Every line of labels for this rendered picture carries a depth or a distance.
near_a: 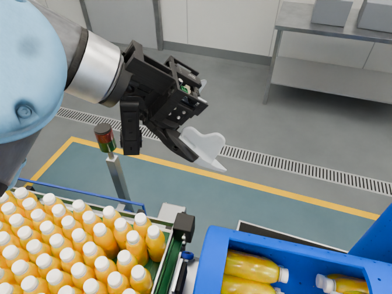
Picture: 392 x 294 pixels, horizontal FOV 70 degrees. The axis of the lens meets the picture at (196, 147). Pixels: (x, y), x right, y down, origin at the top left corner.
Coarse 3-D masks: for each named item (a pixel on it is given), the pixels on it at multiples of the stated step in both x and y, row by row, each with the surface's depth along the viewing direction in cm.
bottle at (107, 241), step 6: (108, 228) 96; (102, 234) 93; (108, 234) 94; (96, 240) 93; (102, 240) 93; (108, 240) 95; (114, 240) 99; (102, 246) 95; (108, 246) 96; (114, 246) 99; (108, 252) 98; (114, 252) 101
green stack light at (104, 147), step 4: (112, 140) 104; (100, 144) 103; (104, 144) 102; (108, 144) 103; (112, 144) 104; (116, 144) 108; (100, 148) 105; (104, 148) 104; (108, 148) 104; (112, 148) 105; (104, 152) 106; (108, 152) 106
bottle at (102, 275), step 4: (108, 260) 87; (112, 260) 90; (108, 264) 86; (112, 264) 87; (96, 268) 85; (108, 268) 86; (112, 268) 87; (116, 268) 89; (96, 272) 85; (100, 272) 85; (104, 272) 85; (108, 272) 86; (96, 276) 86; (100, 276) 85; (104, 276) 85; (100, 280) 86; (104, 280) 86
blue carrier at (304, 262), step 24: (216, 240) 74; (240, 240) 75; (264, 240) 76; (216, 264) 69; (288, 264) 89; (312, 264) 87; (336, 264) 85; (360, 264) 71; (384, 264) 73; (216, 288) 66; (288, 288) 89; (312, 288) 88; (384, 288) 65
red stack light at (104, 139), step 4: (108, 132) 101; (112, 132) 102; (96, 136) 101; (100, 136) 100; (104, 136) 100; (108, 136) 101; (112, 136) 103; (100, 140) 101; (104, 140) 101; (108, 140) 102
